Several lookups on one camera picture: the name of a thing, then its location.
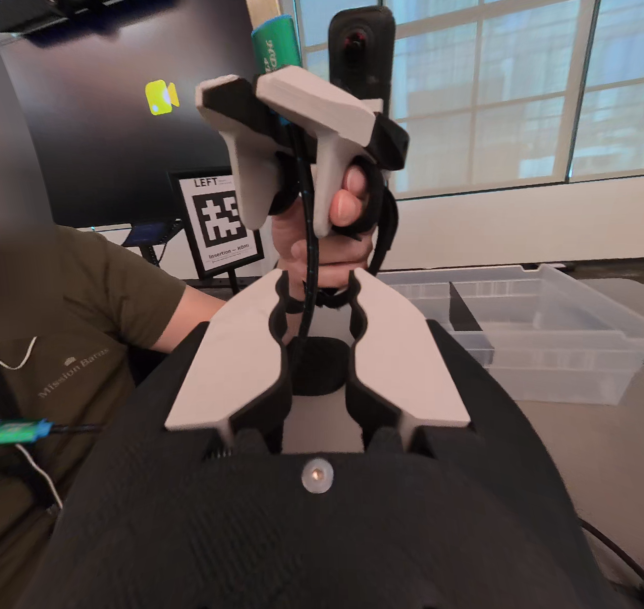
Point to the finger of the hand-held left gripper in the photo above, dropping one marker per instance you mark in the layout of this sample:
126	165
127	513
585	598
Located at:
322	106
214	93

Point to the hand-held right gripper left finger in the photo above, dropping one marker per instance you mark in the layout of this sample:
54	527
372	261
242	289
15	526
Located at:
231	367

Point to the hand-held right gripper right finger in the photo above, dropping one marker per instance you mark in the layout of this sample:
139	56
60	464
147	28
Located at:
407	367

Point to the person's left forearm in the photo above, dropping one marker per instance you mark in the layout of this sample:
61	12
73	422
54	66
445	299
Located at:
196	317

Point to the person's left hand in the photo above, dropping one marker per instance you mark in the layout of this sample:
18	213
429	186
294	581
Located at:
342	257

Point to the large black monitor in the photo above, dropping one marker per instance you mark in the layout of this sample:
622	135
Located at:
126	141

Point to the framed tag sign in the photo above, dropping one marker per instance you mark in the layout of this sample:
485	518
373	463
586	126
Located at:
221	216

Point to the clear plastic bin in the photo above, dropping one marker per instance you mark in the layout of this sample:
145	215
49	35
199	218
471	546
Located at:
553	367

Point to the black monitor stand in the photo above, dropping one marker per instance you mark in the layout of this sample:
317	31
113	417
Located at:
146	235

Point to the person's torso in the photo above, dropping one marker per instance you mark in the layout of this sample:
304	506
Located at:
75	292

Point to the large gridded window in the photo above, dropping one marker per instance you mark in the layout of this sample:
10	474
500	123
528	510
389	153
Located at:
528	116

